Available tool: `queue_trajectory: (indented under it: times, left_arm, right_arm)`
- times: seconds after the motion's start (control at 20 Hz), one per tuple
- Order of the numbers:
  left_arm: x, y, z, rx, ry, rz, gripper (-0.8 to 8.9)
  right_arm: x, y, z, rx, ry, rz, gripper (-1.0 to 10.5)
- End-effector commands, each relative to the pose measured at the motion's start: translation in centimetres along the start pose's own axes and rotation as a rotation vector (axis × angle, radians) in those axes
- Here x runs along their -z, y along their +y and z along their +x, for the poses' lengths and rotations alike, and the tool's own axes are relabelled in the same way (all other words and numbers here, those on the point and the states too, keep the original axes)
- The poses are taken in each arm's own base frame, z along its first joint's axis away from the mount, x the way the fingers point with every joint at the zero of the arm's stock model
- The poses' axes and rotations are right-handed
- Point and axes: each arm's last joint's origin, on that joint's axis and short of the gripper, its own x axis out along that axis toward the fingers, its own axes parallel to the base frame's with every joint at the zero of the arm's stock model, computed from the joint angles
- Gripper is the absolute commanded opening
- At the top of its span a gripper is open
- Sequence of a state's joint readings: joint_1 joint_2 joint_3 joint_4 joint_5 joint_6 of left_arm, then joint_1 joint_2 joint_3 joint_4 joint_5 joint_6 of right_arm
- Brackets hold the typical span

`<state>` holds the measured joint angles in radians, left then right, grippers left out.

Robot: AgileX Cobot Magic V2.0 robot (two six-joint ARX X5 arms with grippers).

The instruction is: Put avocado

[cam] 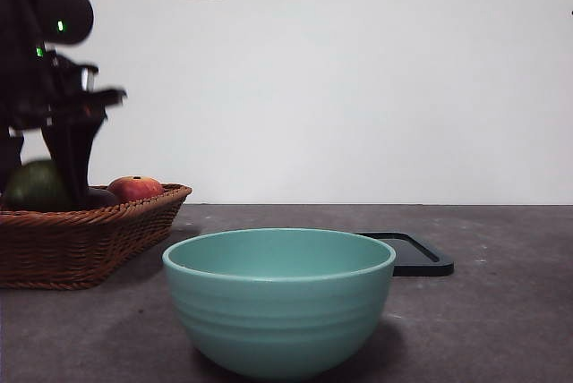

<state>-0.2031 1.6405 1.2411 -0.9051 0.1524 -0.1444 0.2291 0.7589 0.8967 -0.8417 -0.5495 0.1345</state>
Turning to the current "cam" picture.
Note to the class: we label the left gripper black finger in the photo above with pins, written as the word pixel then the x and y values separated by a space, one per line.
pixel 10 150
pixel 76 155

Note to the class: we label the green avocado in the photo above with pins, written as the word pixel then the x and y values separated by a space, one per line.
pixel 38 186

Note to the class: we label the teal ribbed bowl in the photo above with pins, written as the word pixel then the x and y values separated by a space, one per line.
pixel 279 316

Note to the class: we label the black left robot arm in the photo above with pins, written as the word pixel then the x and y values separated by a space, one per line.
pixel 27 43

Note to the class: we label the dark red apple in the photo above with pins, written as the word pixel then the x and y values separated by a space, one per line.
pixel 102 197

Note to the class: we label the red yellow apple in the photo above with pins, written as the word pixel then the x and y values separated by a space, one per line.
pixel 136 188

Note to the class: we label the brown wicker basket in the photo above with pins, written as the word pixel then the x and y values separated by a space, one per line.
pixel 67 249

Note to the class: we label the black rectangular tray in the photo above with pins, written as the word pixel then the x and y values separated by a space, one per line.
pixel 416 262

